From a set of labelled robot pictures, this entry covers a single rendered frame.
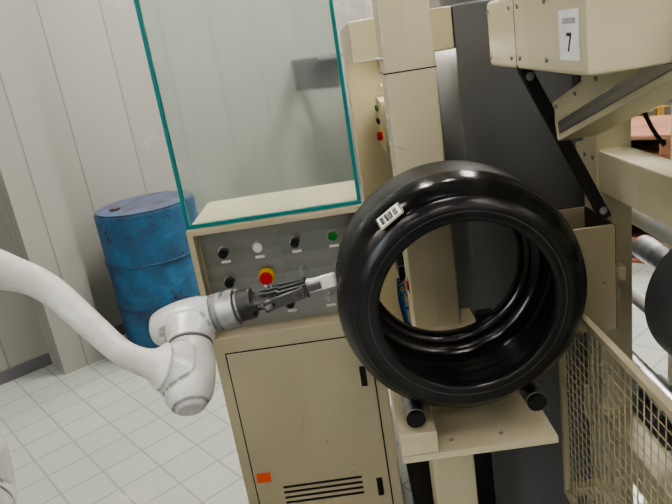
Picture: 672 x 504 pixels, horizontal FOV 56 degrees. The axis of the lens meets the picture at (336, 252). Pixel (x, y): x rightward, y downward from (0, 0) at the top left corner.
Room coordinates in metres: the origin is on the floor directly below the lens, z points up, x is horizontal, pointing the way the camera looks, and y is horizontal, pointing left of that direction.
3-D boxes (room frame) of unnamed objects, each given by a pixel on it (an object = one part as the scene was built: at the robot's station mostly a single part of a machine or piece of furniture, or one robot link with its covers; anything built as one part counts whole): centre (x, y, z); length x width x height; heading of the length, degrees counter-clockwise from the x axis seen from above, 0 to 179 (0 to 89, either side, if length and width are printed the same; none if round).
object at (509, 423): (1.44, -0.27, 0.80); 0.37 x 0.36 x 0.02; 88
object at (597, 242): (1.65, -0.65, 1.05); 0.20 x 0.15 x 0.30; 178
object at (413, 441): (1.44, -0.13, 0.84); 0.36 x 0.09 x 0.06; 178
